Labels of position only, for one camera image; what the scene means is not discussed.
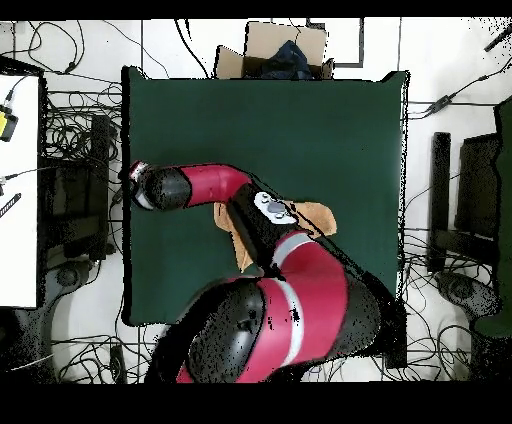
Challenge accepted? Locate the tan terry towel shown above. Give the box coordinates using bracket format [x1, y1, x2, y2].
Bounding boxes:
[212, 200, 338, 274]

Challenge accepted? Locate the black equipment stand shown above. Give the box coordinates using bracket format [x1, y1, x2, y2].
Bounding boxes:
[39, 113, 117, 263]

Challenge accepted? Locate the black ruler strip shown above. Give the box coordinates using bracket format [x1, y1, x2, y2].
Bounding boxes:
[0, 192, 22, 219]

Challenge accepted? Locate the yellow and black device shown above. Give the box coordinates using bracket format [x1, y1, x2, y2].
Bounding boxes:
[0, 104, 20, 143]

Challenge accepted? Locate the white desk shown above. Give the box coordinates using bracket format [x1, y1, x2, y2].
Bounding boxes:
[0, 55, 47, 309]

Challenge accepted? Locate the dark green table cloth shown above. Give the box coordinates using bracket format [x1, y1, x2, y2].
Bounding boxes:
[120, 65, 411, 327]

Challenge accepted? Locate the brown cardboard box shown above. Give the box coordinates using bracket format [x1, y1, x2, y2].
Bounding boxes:
[213, 20, 335, 81]

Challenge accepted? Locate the dark blue garment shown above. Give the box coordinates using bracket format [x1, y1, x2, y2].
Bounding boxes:
[259, 38, 315, 81]

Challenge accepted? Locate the black upright bar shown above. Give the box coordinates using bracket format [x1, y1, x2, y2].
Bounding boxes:
[426, 131, 453, 275]

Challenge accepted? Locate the black power adapter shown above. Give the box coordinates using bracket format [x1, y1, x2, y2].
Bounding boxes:
[425, 93, 453, 115]

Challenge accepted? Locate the black rectangular box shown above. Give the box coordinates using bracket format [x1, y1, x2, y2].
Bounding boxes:
[383, 311, 409, 369]

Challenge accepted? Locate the dark green fabric cover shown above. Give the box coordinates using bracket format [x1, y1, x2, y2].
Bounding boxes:
[474, 94, 512, 337]

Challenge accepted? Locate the black cable tangle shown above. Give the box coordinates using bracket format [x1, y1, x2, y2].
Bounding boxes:
[42, 69, 124, 169]
[51, 325, 161, 384]
[399, 225, 495, 381]

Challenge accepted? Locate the grey pedestal leg foot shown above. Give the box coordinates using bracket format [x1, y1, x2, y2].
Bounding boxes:
[39, 258, 97, 313]
[434, 269, 503, 319]

